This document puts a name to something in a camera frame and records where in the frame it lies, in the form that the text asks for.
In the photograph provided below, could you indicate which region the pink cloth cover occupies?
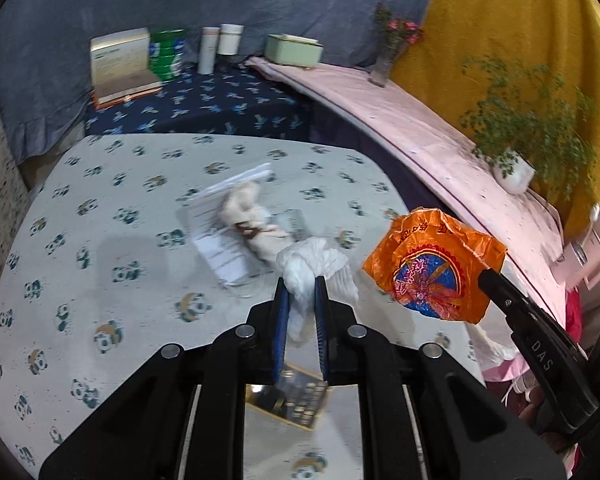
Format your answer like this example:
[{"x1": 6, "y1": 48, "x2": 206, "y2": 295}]
[{"x1": 245, "y1": 56, "x2": 571, "y2": 401}]

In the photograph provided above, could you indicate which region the pale green tissue box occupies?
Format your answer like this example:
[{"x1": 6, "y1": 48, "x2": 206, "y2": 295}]
[{"x1": 265, "y1": 33, "x2": 325, "y2": 70}]

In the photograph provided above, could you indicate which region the person's right hand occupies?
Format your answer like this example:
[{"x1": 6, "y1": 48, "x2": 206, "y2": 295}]
[{"x1": 519, "y1": 399, "x2": 585, "y2": 472}]

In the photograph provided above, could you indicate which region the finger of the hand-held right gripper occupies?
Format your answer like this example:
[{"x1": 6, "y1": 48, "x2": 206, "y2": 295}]
[{"x1": 478, "y1": 269, "x2": 532, "y2": 332}]

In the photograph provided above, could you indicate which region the white jar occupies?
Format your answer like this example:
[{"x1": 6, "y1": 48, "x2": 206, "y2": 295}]
[{"x1": 217, "y1": 23, "x2": 244, "y2": 57}]

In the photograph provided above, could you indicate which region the dark blue printed cloth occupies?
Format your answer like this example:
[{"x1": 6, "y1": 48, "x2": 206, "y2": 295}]
[{"x1": 84, "y1": 67, "x2": 313, "y2": 143}]

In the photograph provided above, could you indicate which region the slim white bottle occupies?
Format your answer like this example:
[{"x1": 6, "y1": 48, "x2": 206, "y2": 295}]
[{"x1": 197, "y1": 26, "x2": 220, "y2": 75}]

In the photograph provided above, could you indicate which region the green can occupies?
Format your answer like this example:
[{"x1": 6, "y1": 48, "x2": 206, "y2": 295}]
[{"x1": 149, "y1": 29, "x2": 188, "y2": 82}]

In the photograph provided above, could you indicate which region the panda print tablecloth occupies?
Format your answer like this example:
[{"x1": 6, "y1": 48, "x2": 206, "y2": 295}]
[{"x1": 0, "y1": 132, "x2": 486, "y2": 480}]

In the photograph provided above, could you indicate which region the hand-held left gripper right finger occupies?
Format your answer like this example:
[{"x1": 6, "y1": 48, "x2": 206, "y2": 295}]
[{"x1": 314, "y1": 275, "x2": 567, "y2": 480}]

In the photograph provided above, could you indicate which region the yellow cloth backdrop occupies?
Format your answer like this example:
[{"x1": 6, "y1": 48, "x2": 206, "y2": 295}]
[{"x1": 387, "y1": 0, "x2": 600, "y2": 238}]

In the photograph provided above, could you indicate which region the small clear plastic wrapper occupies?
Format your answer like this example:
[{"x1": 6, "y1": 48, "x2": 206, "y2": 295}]
[{"x1": 275, "y1": 208, "x2": 308, "y2": 238}]

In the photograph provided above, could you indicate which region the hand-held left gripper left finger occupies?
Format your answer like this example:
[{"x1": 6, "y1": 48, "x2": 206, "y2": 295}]
[{"x1": 39, "y1": 276, "x2": 293, "y2": 480}]

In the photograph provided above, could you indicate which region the white paper towel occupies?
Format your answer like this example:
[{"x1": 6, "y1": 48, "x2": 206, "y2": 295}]
[{"x1": 276, "y1": 236, "x2": 361, "y2": 343}]

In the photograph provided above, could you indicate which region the glass vase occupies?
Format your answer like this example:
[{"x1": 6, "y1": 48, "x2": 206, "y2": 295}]
[{"x1": 369, "y1": 42, "x2": 406, "y2": 88}]

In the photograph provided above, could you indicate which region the cream cardboard box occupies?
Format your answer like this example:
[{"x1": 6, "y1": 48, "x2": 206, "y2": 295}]
[{"x1": 90, "y1": 27, "x2": 163, "y2": 108}]

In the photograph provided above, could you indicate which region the white plant pot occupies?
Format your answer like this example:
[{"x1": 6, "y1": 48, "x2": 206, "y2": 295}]
[{"x1": 492, "y1": 147, "x2": 537, "y2": 195}]

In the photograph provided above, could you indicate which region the orange plastic bag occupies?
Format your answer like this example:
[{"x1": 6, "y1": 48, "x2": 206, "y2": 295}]
[{"x1": 361, "y1": 206, "x2": 508, "y2": 325}]

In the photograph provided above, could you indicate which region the red cloth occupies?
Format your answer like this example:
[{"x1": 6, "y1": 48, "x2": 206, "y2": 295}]
[{"x1": 565, "y1": 287, "x2": 586, "y2": 341}]

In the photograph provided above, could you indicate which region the blue-grey cloth backdrop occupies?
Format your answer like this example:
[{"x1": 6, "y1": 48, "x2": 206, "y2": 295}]
[{"x1": 0, "y1": 0, "x2": 441, "y2": 163}]

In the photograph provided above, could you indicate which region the beige stuffed toy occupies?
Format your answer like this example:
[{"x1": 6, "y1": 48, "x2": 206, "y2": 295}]
[{"x1": 217, "y1": 182, "x2": 291, "y2": 266}]

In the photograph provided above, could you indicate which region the green leafy plant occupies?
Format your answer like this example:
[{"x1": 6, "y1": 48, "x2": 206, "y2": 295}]
[{"x1": 460, "y1": 55, "x2": 598, "y2": 196}]

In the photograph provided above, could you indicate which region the clear plastic package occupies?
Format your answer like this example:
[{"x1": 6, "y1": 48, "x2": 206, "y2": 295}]
[{"x1": 177, "y1": 162, "x2": 301, "y2": 291}]

